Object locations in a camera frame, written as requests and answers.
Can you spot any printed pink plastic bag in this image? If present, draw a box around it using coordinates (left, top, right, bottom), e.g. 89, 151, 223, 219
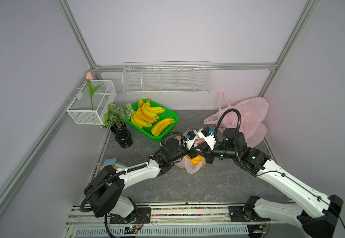
174, 131, 206, 174

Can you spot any yellow banana bunch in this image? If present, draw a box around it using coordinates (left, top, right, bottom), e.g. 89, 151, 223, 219
187, 155, 203, 166
130, 98, 176, 137

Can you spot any plain pink plastic bag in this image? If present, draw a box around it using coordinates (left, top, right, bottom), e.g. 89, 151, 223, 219
204, 91, 269, 148

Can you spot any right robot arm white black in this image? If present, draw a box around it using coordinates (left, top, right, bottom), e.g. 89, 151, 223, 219
198, 128, 343, 238

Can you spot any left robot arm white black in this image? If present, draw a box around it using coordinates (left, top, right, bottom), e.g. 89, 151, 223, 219
79, 138, 188, 223

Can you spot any yellow banana bunch in basket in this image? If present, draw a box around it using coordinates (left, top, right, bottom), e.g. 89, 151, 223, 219
130, 98, 176, 137

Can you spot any green plastic basket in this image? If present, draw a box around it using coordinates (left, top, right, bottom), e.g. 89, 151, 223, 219
123, 99, 179, 142

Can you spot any black plant vase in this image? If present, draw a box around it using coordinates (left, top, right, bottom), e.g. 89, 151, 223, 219
110, 122, 133, 149

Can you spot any yellow white work glove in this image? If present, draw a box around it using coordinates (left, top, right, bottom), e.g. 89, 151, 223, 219
100, 162, 127, 170

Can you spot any green potted plant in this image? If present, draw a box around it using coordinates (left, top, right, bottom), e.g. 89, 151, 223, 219
99, 103, 134, 131

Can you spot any pink artificial tulip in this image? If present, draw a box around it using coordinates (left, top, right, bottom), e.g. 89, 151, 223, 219
86, 72, 100, 110

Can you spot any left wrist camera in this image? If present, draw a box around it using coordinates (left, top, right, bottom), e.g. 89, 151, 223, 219
185, 130, 198, 150

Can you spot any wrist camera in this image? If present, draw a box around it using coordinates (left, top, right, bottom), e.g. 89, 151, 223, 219
198, 126, 216, 150
185, 130, 198, 150

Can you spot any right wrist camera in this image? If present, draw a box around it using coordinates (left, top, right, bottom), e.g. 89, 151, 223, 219
198, 126, 216, 150

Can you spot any white wire shelf back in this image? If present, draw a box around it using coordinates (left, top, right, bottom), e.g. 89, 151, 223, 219
122, 61, 212, 94

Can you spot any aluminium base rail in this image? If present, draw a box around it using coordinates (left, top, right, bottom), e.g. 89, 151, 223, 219
62, 202, 307, 238

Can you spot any white wire basket left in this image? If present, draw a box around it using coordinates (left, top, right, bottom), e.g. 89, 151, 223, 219
66, 80, 117, 126

